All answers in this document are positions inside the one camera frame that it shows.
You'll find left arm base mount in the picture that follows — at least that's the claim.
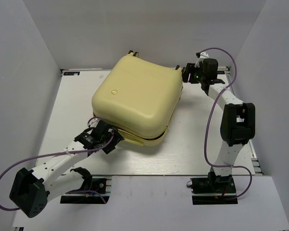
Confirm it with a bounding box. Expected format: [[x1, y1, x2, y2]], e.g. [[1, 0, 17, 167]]
[[60, 177, 112, 205]]

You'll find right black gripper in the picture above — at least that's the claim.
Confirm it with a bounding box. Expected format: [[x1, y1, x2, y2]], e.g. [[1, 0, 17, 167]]
[[180, 63, 205, 84]]

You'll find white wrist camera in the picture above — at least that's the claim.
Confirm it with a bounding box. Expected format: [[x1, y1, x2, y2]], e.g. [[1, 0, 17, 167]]
[[87, 117, 99, 128], [195, 51, 209, 67]]

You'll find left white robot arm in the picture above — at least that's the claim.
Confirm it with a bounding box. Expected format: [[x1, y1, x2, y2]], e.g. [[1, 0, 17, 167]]
[[9, 120, 124, 218]]

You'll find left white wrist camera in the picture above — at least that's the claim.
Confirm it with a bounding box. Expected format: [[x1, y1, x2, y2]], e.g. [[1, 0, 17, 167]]
[[87, 117, 99, 128]]

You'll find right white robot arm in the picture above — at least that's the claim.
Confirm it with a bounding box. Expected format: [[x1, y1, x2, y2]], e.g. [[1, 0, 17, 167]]
[[182, 58, 256, 192]]

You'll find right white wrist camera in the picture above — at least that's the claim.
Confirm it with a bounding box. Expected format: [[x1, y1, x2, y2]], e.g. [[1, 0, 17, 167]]
[[195, 51, 209, 67]]

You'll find yellow suitcase with black lining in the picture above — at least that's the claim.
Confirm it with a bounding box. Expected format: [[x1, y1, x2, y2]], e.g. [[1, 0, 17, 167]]
[[92, 50, 183, 146]]

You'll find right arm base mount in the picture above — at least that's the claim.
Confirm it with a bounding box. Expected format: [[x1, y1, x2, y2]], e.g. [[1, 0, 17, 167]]
[[186, 178, 238, 205]]

